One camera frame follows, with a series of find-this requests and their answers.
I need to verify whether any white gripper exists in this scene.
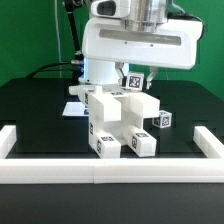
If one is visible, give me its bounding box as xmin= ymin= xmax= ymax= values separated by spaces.
xmin=82 ymin=18 xmax=202 ymax=90

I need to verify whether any white tagged cube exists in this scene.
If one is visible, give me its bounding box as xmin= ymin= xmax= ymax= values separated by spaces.
xmin=126 ymin=72 xmax=144 ymax=91

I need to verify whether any white chair backrest part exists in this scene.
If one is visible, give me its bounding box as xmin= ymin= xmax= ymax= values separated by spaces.
xmin=69 ymin=85 xmax=160 ymax=122

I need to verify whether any white chair seat part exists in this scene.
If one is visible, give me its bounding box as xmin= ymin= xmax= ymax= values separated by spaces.
xmin=89 ymin=111 xmax=143 ymax=148

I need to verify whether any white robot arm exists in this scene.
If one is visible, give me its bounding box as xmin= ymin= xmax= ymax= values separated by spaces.
xmin=82 ymin=0 xmax=204 ymax=84

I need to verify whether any white sheet with tags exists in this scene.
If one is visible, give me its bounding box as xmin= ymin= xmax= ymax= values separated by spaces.
xmin=62 ymin=102 xmax=89 ymax=117

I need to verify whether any white U-shaped border fence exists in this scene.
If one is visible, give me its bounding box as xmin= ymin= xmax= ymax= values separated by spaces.
xmin=0 ymin=125 xmax=224 ymax=184

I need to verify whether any black cable on stand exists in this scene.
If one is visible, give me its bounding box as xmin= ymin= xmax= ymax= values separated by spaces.
xmin=25 ymin=0 xmax=88 ymax=80

